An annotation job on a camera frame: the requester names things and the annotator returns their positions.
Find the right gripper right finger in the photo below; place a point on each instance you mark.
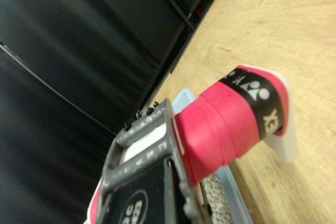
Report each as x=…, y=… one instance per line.
x=194, y=203

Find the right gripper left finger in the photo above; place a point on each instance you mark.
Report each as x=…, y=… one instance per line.
x=147, y=121

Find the blue litter tray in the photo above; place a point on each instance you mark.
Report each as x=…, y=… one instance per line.
x=236, y=203

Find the black curtain stand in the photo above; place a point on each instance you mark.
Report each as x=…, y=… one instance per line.
x=181, y=48

